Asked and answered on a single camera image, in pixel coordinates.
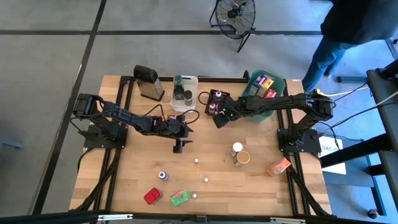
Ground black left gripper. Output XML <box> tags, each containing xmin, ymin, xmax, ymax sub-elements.
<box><xmin>161</xmin><ymin>114</ymin><xmax>195</xmax><ymax>154</ymax></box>

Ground blue and pink carton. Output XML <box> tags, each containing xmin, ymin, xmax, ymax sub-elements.
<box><xmin>249</xmin><ymin>75</ymin><xmax>264</xmax><ymax>96</ymax></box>

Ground small yellow box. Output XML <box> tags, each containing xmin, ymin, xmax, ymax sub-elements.
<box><xmin>260</xmin><ymin>77</ymin><xmax>275</xmax><ymax>98</ymax></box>

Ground green spice jar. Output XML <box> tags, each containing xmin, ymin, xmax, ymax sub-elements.
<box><xmin>173</xmin><ymin>74</ymin><xmax>185</xmax><ymax>91</ymax></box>

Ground small black plastic basket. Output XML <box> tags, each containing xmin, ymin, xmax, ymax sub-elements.
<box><xmin>204</xmin><ymin>89</ymin><xmax>231</xmax><ymax>118</ymax></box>

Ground teal plastic bin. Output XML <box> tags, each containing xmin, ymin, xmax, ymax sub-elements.
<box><xmin>241</xmin><ymin>69</ymin><xmax>286</xmax><ymax>124</ymax></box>

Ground white-lidded spice jar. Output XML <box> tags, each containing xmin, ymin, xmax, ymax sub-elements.
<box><xmin>229</xmin><ymin>142</ymin><xmax>244</xmax><ymax>157</ymax></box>

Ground white plastic bin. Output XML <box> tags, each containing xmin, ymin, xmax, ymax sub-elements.
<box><xmin>169</xmin><ymin>75</ymin><xmax>199</xmax><ymax>113</ymax></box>

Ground green cereal box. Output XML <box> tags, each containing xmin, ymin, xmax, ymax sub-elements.
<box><xmin>169</xmin><ymin>189</ymin><xmax>190</xmax><ymax>208</ymax></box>

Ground small red plastic container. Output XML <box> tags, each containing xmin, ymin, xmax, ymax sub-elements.
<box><xmin>144</xmin><ymin>187</ymin><xmax>162</xmax><ymax>205</ymax></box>

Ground small orange box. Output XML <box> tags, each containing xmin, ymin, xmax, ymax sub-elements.
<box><xmin>266</xmin><ymin>157</ymin><xmax>292</xmax><ymax>177</ymax></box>

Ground black floor fan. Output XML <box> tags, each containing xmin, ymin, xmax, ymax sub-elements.
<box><xmin>208</xmin><ymin>0</ymin><xmax>257</xmax><ymax>53</ymax></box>

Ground white printed paper sheet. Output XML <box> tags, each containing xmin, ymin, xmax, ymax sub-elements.
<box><xmin>319</xmin><ymin>136</ymin><xmax>346</xmax><ymax>175</ymax></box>

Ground dark metal floor bar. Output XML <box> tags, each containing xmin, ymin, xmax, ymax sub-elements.
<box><xmin>340</xmin><ymin>76</ymin><xmax>368</xmax><ymax>84</ymax></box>

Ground black neighbouring workstation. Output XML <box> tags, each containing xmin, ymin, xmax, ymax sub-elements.
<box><xmin>320</xmin><ymin>58</ymin><xmax>398</xmax><ymax>217</ymax></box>

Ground black crossbar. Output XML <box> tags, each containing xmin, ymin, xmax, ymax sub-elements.
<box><xmin>0</xmin><ymin>208</ymin><xmax>398</xmax><ymax>224</ymax></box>

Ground person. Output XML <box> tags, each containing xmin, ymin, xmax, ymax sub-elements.
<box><xmin>300</xmin><ymin>0</ymin><xmax>398</xmax><ymax>94</ymax></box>

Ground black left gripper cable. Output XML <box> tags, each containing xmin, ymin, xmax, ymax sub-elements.
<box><xmin>182</xmin><ymin>109</ymin><xmax>201</xmax><ymax>125</ymax></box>

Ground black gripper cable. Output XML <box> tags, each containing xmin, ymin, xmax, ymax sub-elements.
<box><xmin>197</xmin><ymin>91</ymin><xmax>213</xmax><ymax>106</ymax></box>
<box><xmin>182</xmin><ymin>109</ymin><xmax>201</xmax><ymax>125</ymax></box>

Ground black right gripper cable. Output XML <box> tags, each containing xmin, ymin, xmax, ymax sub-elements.
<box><xmin>197</xmin><ymin>91</ymin><xmax>213</xmax><ymax>106</ymax></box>

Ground metal box grater black handle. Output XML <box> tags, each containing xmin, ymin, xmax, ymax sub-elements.
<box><xmin>133</xmin><ymin>64</ymin><xmax>165</xmax><ymax>102</ymax></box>

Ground black cable bundle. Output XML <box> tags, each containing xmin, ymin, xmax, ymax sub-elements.
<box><xmin>73</xmin><ymin>148</ymin><xmax>122</xmax><ymax>213</ymax></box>
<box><xmin>287</xmin><ymin>164</ymin><xmax>329</xmax><ymax>216</ymax></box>

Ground silver metal bracket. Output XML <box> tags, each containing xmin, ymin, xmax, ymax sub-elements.
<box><xmin>269</xmin><ymin>217</ymin><xmax>307</xmax><ymax>224</ymax></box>
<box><xmin>97</xmin><ymin>213</ymin><xmax>134</xmax><ymax>222</ymax></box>

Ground black floor cable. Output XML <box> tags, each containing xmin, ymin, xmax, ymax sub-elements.
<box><xmin>329</xmin><ymin>101</ymin><xmax>398</xmax><ymax>129</ymax></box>
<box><xmin>335</xmin><ymin>82</ymin><xmax>369</xmax><ymax>103</ymax></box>

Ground yellow extension cable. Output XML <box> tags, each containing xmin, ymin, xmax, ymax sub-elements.
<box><xmin>326</xmin><ymin>85</ymin><xmax>371</xmax><ymax>96</ymax></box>

